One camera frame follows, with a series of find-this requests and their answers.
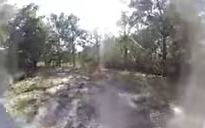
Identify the wood of trees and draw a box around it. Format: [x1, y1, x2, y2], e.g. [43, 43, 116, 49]
[0, 0, 205, 79]

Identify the patchy grass verge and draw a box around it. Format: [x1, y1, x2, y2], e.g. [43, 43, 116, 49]
[4, 74, 74, 118]

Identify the sandy dirt path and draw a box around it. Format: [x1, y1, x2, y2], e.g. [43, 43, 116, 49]
[3, 64, 178, 128]

